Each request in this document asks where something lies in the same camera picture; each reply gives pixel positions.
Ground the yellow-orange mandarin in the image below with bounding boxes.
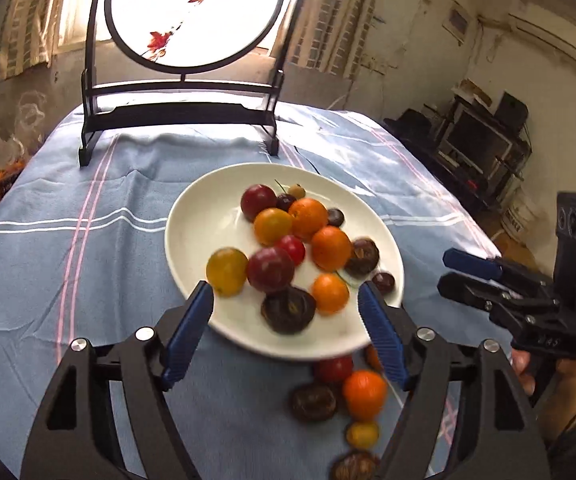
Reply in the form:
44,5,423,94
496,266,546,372
254,208,293,247

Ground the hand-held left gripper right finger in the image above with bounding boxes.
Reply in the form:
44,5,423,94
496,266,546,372
358,281,551,480

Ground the white oval plate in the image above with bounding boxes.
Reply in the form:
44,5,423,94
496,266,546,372
165,162,405,361

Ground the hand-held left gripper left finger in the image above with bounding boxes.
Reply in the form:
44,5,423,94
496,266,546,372
20,280,215,480

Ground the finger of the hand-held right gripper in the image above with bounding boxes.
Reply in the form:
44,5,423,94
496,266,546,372
437,272,561,314
443,248,552,294

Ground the red tomato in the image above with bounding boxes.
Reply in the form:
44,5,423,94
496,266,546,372
274,234,307,267
315,355,355,385

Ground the black framed bird screen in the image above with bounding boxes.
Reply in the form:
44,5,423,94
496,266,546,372
78,0,299,168

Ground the person's right hand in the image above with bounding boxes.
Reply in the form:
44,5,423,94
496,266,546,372
510,349,576,444

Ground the large yellow citrus fruit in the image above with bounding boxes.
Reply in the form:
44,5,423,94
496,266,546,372
206,247,249,297

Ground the checked beige curtain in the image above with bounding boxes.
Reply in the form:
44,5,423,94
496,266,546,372
0,0,76,84
285,0,385,79

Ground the large dark brown wrinkled fruit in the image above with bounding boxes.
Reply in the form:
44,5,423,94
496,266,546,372
261,286,317,335

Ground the silver framed television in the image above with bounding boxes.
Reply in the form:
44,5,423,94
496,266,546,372
440,105,515,167

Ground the dark red plum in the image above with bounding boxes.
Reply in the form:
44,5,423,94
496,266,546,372
246,247,295,294
241,184,278,222

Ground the wall electrical panel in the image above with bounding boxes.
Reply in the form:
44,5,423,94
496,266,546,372
445,1,472,44

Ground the black hat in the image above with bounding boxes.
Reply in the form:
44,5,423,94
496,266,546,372
384,108,437,136

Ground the white air conditioner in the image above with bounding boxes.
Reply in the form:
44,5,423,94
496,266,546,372
508,5,576,79

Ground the clear plastic bag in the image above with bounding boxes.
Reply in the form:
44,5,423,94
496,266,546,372
15,90,46,147

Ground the blue striped tablecloth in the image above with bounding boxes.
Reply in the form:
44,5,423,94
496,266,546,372
0,102,515,480

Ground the bright window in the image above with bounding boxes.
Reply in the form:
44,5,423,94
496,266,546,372
58,0,319,61

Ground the black box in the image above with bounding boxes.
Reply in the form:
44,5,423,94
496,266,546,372
498,91,529,133

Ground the white paint bucket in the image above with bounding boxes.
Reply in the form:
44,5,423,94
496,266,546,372
500,185,540,239

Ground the television on black stand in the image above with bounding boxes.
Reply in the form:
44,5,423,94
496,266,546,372
433,95,535,207

